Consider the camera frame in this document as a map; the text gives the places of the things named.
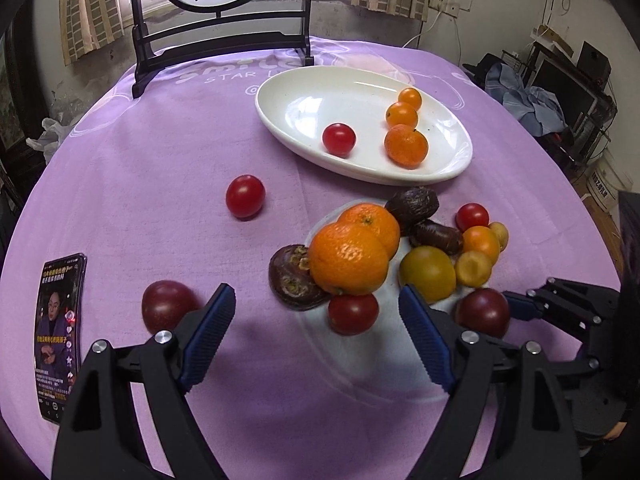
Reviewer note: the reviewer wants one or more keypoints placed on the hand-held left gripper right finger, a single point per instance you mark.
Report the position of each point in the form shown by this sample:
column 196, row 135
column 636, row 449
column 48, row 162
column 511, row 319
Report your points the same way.
column 425, row 340

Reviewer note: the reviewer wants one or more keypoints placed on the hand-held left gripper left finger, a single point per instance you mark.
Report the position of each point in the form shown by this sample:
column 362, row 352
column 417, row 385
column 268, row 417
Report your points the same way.
column 210, row 335

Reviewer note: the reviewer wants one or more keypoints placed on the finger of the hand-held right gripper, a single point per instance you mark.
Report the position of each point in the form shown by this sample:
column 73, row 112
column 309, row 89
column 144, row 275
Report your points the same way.
column 586, row 362
column 520, row 305

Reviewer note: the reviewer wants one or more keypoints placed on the dark red tomato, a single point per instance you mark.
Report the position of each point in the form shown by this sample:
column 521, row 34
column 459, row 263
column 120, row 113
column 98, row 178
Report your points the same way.
column 482, row 312

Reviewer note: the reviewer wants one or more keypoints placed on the dark purple tomato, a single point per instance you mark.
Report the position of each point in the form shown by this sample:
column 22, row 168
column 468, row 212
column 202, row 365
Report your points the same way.
column 167, row 306

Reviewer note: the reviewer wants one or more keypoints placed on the large yellow tomato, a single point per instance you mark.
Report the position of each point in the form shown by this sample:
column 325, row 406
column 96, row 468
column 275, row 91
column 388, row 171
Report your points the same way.
column 427, row 272

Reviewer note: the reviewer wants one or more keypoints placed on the orange cherry tomato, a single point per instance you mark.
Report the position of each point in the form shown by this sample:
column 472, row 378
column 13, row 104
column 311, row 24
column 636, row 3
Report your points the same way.
column 401, row 115
column 410, row 98
column 481, row 244

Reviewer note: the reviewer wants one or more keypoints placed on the small yellow cherry tomato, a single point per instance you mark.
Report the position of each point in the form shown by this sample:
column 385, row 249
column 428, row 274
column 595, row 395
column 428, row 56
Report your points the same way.
column 501, row 234

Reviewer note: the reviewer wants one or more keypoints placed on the red cherry tomato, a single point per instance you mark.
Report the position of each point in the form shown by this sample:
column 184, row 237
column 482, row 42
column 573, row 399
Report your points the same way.
column 245, row 196
column 352, row 313
column 338, row 139
column 471, row 216

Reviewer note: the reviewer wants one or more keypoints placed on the dark brown water chestnut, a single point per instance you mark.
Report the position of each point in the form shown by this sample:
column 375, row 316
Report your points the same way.
column 436, row 237
column 412, row 205
column 290, row 275

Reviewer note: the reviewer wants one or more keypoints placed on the large orange mandarin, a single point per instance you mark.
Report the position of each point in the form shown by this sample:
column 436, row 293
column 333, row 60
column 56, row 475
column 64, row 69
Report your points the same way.
column 348, row 265

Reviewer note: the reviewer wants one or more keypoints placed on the white oval plate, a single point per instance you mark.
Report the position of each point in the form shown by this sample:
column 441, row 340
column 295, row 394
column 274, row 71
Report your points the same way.
column 310, row 105

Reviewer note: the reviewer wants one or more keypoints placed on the smartphone with lit screen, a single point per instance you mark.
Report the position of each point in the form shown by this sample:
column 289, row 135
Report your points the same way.
column 57, row 340

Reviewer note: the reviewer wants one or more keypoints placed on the purple printed tablecloth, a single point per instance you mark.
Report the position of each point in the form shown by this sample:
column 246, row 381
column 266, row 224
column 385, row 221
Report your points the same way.
column 150, row 160

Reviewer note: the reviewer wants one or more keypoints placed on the small mandarin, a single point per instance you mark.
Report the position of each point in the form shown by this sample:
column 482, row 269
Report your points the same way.
column 406, row 146

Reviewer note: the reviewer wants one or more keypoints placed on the blue clothes pile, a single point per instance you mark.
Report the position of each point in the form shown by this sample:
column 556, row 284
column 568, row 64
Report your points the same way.
column 535, row 102

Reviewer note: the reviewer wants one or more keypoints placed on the black monitor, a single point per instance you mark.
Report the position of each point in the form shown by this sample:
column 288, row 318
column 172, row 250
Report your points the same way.
column 565, row 85

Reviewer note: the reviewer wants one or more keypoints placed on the black speaker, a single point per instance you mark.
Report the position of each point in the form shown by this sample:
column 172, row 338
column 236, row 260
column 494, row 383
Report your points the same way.
column 595, row 62

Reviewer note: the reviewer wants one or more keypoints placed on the white plastic bag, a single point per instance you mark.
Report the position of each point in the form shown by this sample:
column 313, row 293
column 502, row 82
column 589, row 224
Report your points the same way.
column 50, row 137

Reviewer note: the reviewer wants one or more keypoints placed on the black stand with round painting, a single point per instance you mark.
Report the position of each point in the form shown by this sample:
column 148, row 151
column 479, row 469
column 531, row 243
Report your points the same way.
column 220, row 42

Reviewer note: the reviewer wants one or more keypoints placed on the white wall outlet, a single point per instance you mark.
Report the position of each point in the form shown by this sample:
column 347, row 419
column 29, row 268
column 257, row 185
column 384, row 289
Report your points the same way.
column 445, row 6

